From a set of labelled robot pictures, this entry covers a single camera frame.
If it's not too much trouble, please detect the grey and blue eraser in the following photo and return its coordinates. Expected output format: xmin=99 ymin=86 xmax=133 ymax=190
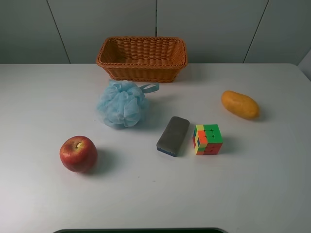
xmin=156 ymin=116 xmax=190 ymax=157

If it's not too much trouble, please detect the multicoloured puzzle cube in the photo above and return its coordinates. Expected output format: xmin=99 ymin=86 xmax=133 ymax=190
xmin=192 ymin=124 xmax=223 ymax=155

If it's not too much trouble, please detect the orange wicker basket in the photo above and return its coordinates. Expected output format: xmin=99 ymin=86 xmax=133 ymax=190
xmin=96 ymin=36 xmax=188 ymax=83

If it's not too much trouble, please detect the light blue bath loofah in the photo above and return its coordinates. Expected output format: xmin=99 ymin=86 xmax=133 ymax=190
xmin=97 ymin=80 xmax=159 ymax=129

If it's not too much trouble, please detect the red apple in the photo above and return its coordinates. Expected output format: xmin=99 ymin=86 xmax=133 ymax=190
xmin=59 ymin=136 xmax=98 ymax=173

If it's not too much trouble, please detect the yellow mango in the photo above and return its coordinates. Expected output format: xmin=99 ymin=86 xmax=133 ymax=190
xmin=221 ymin=90 xmax=260 ymax=120

